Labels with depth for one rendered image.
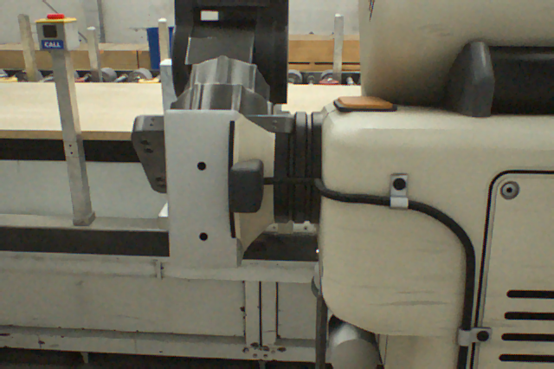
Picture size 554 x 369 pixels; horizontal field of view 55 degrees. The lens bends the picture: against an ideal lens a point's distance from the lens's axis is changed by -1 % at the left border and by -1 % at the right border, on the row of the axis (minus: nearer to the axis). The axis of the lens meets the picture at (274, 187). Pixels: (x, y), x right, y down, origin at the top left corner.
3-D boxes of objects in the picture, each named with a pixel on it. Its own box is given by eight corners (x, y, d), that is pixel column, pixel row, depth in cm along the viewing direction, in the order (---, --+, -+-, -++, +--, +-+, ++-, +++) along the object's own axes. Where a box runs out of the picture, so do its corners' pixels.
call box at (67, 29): (68, 55, 123) (64, 19, 120) (39, 55, 123) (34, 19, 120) (80, 50, 129) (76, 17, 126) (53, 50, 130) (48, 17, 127)
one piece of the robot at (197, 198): (239, 271, 38) (238, 110, 35) (169, 269, 38) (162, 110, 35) (251, 227, 47) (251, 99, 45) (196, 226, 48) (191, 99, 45)
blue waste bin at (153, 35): (189, 88, 668) (186, 28, 641) (144, 87, 671) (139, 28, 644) (198, 80, 722) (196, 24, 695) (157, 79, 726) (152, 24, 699)
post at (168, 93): (186, 245, 141) (174, 61, 123) (173, 245, 141) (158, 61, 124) (189, 239, 144) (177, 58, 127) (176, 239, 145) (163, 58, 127)
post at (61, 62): (89, 225, 140) (65, 50, 124) (71, 224, 141) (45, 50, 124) (95, 218, 144) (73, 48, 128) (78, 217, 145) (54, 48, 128)
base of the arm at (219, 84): (126, 130, 38) (297, 132, 37) (145, 48, 42) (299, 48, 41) (154, 194, 45) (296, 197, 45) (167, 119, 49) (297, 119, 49)
